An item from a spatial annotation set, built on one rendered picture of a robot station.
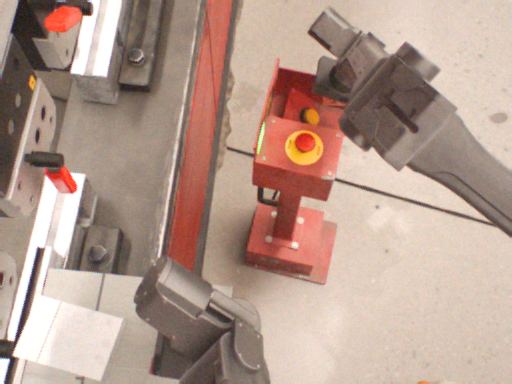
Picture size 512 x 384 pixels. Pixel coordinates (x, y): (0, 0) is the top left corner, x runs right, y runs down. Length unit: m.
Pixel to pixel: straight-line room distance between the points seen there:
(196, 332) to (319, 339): 1.31
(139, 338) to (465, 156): 0.52
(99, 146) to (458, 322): 1.25
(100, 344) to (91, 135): 0.41
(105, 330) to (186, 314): 0.31
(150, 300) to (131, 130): 0.58
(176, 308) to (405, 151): 0.26
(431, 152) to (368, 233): 1.44
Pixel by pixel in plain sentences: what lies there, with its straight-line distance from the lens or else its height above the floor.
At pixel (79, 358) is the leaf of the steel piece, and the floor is 1.00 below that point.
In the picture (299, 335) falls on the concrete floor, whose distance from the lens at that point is 1.94.
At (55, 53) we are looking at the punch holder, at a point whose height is 1.23.
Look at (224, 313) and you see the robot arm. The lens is 0.66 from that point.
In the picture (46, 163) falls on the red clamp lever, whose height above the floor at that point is 1.25.
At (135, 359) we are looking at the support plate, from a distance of 0.92.
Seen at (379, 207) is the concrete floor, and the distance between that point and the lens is 2.07.
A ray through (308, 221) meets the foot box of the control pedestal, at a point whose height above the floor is 0.12.
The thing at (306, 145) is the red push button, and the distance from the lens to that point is 1.22.
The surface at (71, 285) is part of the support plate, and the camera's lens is 0.96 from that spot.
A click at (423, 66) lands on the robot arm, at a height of 1.36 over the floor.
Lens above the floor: 1.91
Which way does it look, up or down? 68 degrees down
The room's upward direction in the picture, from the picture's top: 2 degrees clockwise
